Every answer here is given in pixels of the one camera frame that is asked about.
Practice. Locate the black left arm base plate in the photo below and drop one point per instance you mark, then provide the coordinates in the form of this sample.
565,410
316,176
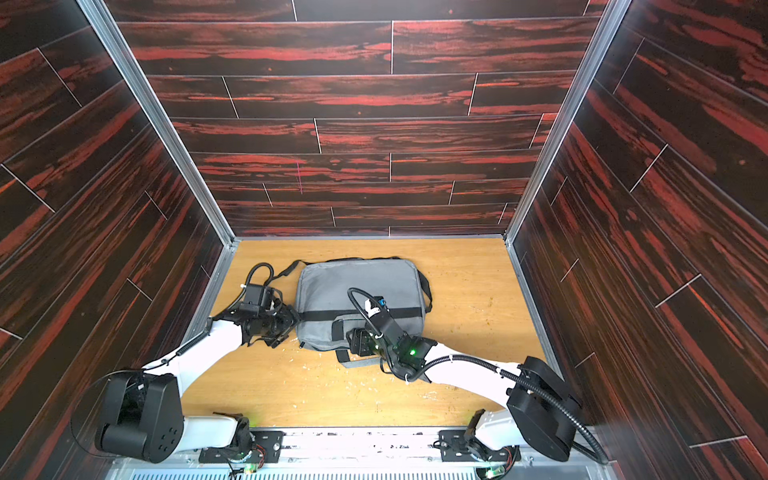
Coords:
262,447

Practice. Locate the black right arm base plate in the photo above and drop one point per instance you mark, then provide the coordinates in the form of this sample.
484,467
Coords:
456,446

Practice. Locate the aluminium front rail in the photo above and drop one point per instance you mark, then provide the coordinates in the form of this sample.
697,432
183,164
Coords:
365,453

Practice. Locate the grey zippered laptop bag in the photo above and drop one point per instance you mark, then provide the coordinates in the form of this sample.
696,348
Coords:
337,300

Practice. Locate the aluminium right corner post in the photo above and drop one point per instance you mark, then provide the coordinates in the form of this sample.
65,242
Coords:
604,34

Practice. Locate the aluminium corner post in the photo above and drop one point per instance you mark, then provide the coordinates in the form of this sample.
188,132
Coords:
115,44
604,34

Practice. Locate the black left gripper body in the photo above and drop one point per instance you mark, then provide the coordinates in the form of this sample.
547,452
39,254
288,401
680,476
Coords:
281,324

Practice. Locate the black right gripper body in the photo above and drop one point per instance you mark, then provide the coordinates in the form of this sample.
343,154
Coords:
365,341

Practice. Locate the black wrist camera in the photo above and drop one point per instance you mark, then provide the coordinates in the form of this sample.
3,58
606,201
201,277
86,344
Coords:
257,299
381,315

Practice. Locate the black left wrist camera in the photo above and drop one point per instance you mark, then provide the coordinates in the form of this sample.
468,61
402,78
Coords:
257,299

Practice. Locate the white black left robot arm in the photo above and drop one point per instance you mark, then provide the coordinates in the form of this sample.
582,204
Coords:
141,415

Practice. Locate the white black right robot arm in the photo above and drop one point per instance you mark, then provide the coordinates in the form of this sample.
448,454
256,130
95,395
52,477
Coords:
538,408

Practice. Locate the aluminium left corner post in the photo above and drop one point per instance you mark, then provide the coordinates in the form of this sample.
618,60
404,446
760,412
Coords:
115,44

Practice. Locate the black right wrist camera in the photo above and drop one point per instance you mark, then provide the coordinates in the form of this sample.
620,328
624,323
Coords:
381,315

